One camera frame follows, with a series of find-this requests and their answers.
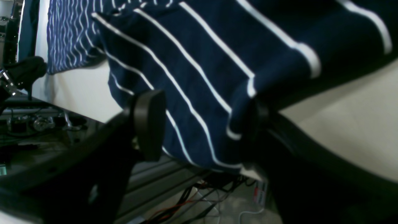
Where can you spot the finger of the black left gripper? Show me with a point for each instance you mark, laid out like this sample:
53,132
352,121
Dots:
21,75

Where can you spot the navy white striped T-shirt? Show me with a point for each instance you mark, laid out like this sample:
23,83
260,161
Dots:
213,57

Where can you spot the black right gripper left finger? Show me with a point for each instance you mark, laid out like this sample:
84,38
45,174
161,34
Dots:
86,184

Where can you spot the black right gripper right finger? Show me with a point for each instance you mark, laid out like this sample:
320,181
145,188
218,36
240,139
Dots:
309,184

